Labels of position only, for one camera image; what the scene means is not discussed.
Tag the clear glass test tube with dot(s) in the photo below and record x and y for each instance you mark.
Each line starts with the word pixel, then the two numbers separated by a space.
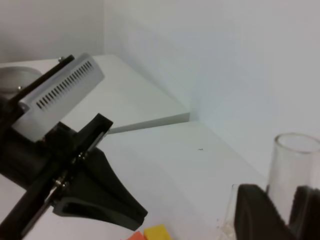
pixel 295 162

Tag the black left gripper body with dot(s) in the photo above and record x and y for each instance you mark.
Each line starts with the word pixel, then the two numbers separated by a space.
pixel 43 167

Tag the yellow foam cube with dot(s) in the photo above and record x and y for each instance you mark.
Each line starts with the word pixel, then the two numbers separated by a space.
pixel 157 232

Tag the orange foam cube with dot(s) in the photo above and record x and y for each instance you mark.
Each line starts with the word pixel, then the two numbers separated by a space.
pixel 137 236

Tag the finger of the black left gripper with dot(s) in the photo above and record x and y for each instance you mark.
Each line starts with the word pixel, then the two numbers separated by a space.
pixel 95 192

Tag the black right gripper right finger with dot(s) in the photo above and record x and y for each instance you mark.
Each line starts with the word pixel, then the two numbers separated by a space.
pixel 304 221

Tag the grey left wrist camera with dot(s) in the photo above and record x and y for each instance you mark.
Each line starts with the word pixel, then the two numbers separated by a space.
pixel 53 99

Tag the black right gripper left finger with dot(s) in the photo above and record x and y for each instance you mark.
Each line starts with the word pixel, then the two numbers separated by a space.
pixel 256 217

